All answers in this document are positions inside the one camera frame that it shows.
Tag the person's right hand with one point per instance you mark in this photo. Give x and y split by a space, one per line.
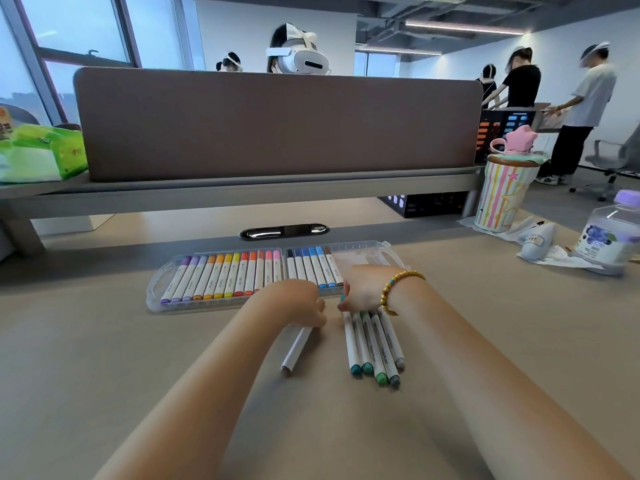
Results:
365 289

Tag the white tissue paper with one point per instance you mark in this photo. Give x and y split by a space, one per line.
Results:
565 259

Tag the brown fabric desk divider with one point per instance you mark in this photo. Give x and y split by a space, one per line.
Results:
275 124

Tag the linear ceiling light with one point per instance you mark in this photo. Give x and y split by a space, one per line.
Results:
465 27
400 50

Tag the light-brown-ended white marker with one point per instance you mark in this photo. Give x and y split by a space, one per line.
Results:
296 352

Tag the grey office chair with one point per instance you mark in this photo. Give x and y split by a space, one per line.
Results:
630 149

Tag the group of warm-coloured white markers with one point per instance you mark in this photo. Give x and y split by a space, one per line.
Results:
215 279

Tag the clear bottle purple cap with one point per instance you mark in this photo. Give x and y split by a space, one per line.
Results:
600 244

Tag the black smartphone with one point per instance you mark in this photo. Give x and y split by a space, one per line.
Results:
285 232

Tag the white plush toy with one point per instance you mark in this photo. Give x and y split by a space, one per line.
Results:
535 242

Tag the light-grey-ended white marker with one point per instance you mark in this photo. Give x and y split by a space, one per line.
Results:
393 344

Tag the person's left forearm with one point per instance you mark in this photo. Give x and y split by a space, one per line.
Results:
190 409

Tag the green tissue pack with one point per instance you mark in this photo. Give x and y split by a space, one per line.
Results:
35 159

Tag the person's left hand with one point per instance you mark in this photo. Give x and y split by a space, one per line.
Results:
297 302

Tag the grey desk riser shelf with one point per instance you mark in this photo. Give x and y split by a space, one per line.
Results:
240 194

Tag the black plastic file rack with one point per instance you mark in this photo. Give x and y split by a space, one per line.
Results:
510 119

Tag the clear plastic marker case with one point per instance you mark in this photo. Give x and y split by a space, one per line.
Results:
155 294

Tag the teal-ended white marker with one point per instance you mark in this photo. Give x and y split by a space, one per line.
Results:
351 344

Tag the sea-green-ended white marker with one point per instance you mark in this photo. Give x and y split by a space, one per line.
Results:
362 344

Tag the dark window frame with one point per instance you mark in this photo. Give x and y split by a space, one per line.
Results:
85 53

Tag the striped tumbler pink lid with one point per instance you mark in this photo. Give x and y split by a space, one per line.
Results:
500 199

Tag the person's right forearm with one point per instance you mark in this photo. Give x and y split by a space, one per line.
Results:
500 394

